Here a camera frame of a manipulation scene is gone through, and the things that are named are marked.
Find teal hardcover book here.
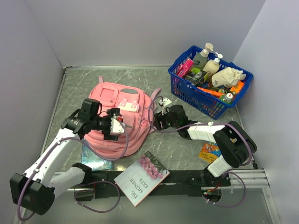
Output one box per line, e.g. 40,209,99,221
81,144,113,171

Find cream pump bottle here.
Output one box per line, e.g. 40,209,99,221
203,52,223,77

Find blue plastic basket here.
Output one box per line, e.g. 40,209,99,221
168,45,254,120

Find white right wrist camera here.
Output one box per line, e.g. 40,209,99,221
158,98,171,115

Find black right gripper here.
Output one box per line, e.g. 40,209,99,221
152,107,179,131

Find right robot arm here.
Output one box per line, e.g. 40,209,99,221
153,105,257,186

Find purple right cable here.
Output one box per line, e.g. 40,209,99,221
148,95,253,208

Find yellow children's book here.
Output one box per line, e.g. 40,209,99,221
199,142,221,163

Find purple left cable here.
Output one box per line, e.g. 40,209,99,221
16,120,129,222

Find orange snack pack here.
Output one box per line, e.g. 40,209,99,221
230,81,244,94

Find pink school backpack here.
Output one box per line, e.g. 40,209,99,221
85,76,161,159

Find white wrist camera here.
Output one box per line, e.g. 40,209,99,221
158,98,171,115
110,116,125,135

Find orange packet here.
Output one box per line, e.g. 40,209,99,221
198,87,224,98

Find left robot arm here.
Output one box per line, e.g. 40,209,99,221
9,98,125,221

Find pink box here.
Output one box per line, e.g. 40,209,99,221
176,58,194,78

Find grey pump bottle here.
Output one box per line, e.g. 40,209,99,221
193,43,214,70

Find purple cable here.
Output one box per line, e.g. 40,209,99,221
16,120,129,222
148,95,253,208

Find beige cloth bag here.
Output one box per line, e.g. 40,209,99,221
211,67,246,88

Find black green box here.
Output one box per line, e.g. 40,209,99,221
185,68,209,87

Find green bottle red cap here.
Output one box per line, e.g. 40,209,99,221
219,93,234,105

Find white book pink flowers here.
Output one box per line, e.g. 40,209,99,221
114,151,170,207

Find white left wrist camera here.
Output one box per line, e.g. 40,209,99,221
110,116,125,135

